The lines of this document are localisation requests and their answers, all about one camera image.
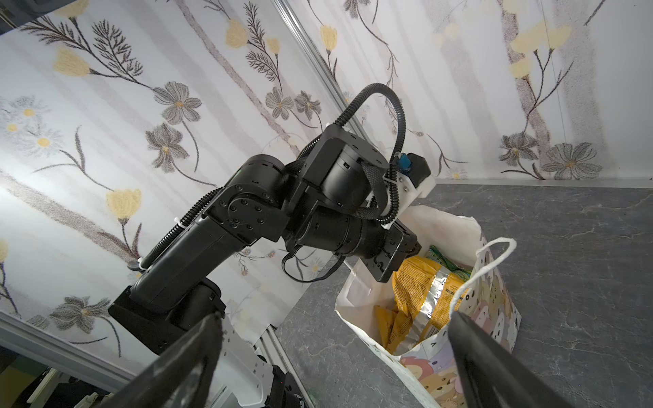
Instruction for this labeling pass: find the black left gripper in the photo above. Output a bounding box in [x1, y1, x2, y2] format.
[362, 224, 422, 283]

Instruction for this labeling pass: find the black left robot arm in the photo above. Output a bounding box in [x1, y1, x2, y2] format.
[108, 83, 421, 354]

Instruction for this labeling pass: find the yellow chips snack bag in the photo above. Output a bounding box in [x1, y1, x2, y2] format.
[374, 257, 470, 355]

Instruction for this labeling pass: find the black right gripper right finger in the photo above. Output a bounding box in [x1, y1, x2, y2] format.
[449, 311, 571, 407]

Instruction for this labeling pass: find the cartoon animal paper bag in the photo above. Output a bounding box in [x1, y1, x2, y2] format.
[335, 206, 521, 407]

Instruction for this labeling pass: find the green yellow snack bag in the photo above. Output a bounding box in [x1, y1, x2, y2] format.
[425, 245, 471, 282]

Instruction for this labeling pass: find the aluminium left corner post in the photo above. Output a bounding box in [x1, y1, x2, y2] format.
[265, 1, 349, 142]

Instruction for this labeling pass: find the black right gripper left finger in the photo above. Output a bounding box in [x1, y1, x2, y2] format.
[100, 313, 224, 407]

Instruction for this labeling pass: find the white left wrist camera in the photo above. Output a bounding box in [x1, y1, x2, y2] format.
[384, 153, 436, 221]

